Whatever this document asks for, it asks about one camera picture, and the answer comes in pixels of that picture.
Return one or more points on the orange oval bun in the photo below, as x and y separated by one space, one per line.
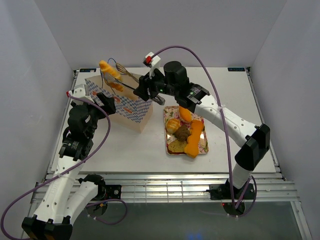
184 114

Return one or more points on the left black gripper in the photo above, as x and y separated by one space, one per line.
109 106

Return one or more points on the aluminium frame rail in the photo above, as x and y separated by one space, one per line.
192 188

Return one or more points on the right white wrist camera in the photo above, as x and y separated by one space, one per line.
153 62

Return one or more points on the brown chocolate croissant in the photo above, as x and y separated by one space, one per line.
182 133

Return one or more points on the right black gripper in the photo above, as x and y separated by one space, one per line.
146 82

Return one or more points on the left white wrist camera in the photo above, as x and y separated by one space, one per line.
80 92

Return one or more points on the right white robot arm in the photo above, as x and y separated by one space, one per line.
253 140

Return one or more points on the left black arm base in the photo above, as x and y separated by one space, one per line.
104 193

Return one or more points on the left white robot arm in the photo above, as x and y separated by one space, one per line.
55 216

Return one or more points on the long orange wavy bread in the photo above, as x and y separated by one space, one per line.
192 147

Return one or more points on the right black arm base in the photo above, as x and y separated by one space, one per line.
223 192

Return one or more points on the toast bread slice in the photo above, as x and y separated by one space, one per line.
177 147

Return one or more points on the blue checkered paper bag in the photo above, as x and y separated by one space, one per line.
131 111

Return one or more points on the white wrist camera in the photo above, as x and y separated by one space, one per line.
153 62
80 92

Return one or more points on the striped golden croissant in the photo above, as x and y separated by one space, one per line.
111 76

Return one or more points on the floral serving tray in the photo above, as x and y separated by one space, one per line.
172 112

